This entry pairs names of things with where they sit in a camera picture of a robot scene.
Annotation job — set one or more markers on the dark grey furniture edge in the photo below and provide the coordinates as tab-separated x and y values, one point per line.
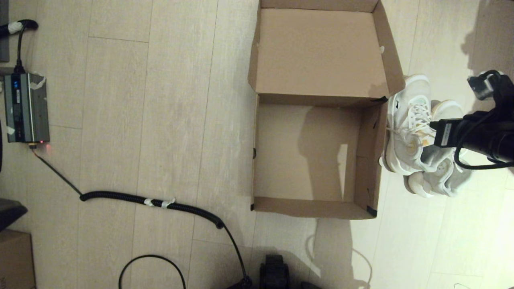
3	32

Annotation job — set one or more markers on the grey power supply unit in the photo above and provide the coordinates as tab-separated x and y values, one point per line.
26	108

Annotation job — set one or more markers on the white mesh sneaker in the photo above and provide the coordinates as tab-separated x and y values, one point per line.
445	180
403	132

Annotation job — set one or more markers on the brown cardboard shoe box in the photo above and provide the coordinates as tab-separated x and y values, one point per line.
317	152

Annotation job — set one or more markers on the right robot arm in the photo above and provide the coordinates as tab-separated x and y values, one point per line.
494	136

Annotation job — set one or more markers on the small brown cardboard carton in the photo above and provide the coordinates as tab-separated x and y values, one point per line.
14	261

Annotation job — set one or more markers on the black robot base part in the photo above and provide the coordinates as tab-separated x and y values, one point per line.
274	273

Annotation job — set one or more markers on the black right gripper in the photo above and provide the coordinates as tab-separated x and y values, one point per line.
445	132

